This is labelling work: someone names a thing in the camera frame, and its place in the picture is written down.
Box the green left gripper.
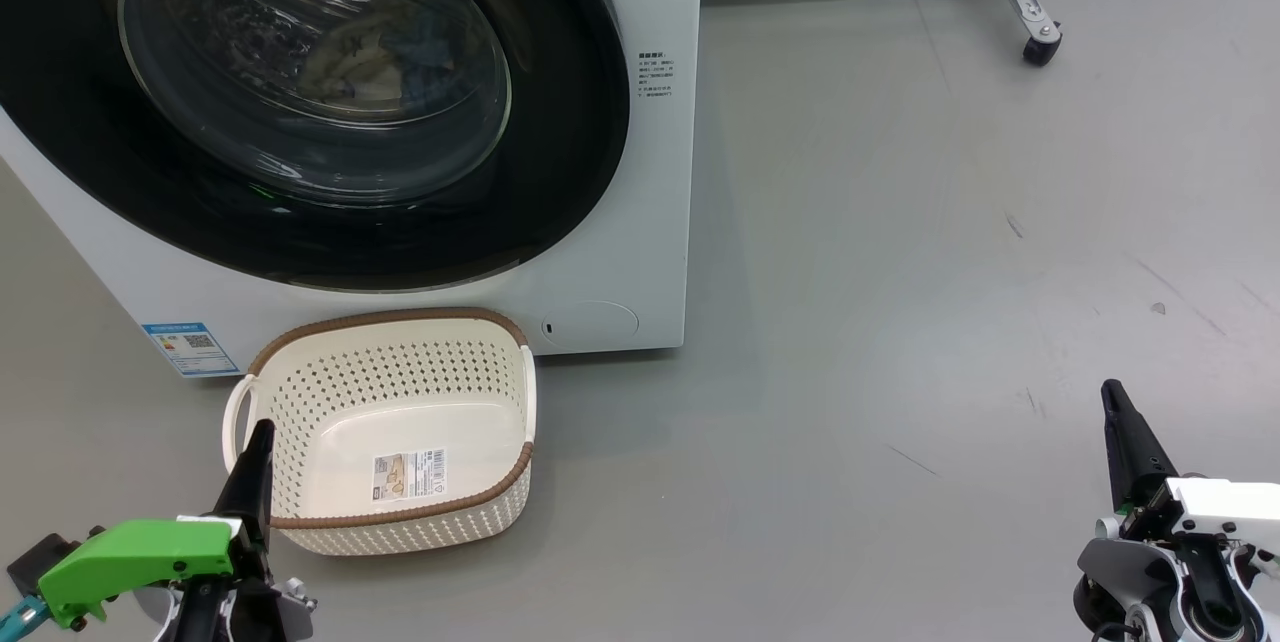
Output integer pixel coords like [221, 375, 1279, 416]
[37, 418, 277, 631]

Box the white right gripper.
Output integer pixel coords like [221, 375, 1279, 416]
[1100, 378, 1280, 551]

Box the washing machine glass door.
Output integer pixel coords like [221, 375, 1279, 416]
[0, 0, 631, 295]

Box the stainless steel washing machine drum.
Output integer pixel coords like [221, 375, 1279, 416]
[120, 0, 511, 203]

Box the white washing machine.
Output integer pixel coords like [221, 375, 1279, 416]
[0, 0, 704, 378]

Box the blue energy label sticker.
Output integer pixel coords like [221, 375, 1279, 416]
[140, 322, 241, 378]

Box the paper basket label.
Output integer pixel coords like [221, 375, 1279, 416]
[373, 449, 448, 503]

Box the cream perforated laundry basket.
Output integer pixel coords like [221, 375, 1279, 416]
[222, 307, 538, 558]

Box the small printed text label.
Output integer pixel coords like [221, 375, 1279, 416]
[637, 50, 673, 101]

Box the left camera cable teal plug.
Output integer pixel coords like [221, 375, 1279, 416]
[0, 594, 46, 638]

